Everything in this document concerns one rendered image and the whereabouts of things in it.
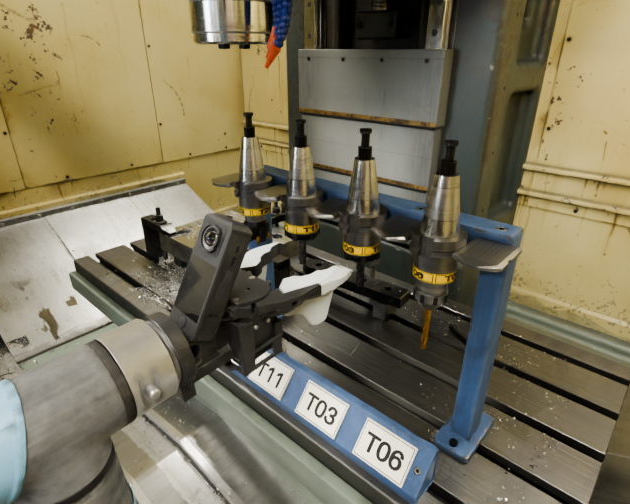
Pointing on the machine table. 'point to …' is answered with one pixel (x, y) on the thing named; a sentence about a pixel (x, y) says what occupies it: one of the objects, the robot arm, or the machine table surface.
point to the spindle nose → (231, 21)
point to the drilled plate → (177, 246)
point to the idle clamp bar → (389, 294)
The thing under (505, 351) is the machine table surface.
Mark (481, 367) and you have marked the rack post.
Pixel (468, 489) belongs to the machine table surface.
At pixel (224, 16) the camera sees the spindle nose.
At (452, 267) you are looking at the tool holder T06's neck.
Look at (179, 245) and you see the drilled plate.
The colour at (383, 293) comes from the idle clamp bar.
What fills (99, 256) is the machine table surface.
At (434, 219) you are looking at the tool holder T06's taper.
